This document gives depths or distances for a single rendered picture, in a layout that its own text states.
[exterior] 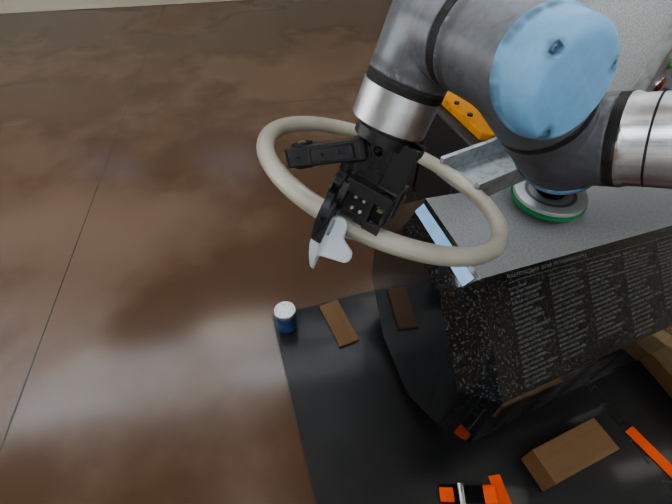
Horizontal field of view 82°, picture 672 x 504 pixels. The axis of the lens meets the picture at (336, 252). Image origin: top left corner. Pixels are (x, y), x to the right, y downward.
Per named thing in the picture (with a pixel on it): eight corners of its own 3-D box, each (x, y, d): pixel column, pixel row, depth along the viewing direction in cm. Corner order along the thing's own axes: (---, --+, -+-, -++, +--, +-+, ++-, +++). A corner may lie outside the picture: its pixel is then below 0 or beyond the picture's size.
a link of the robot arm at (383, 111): (352, 73, 40) (383, 71, 48) (337, 118, 43) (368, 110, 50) (429, 110, 38) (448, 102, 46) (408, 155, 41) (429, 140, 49)
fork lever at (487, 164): (597, 104, 118) (606, 88, 115) (661, 132, 107) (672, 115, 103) (426, 167, 93) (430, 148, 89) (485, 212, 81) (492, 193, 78)
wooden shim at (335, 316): (319, 307, 195) (319, 305, 194) (337, 301, 198) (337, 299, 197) (339, 348, 180) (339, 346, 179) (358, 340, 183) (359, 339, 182)
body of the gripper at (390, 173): (372, 241, 48) (415, 154, 41) (315, 208, 50) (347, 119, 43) (392, 221, 54) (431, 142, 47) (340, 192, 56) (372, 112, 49)
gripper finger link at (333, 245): (332, 290, 51) (362, 231, 48) (296, 268, 52) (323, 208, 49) (340, 283, 54) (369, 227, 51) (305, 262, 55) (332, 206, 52)
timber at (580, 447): (542, 491, 141) (556, 484, 132) (520, 458, 148) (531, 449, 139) (603, 457, 148) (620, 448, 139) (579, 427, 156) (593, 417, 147)
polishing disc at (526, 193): (602, 211, 113) (604, 208, 112) (538, 222, 110) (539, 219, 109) (558, 169, 127) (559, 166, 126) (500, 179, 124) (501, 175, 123)
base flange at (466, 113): (431, 95, 197) (433, 86, 193) (513, 83, 207) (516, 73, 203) (483, 145, 165) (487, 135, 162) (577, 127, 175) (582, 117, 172)
